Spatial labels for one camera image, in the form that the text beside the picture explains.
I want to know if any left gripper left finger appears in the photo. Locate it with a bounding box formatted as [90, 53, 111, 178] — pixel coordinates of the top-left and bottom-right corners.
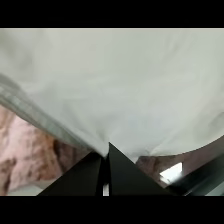
[37, 153, 103, 197]

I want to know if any white T-shirt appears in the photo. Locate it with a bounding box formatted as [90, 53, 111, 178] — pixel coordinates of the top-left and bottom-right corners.
[0, 28, 224, 162]

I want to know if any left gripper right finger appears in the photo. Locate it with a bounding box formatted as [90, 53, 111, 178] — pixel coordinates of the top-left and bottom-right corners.
[107, 141, 175, 197]

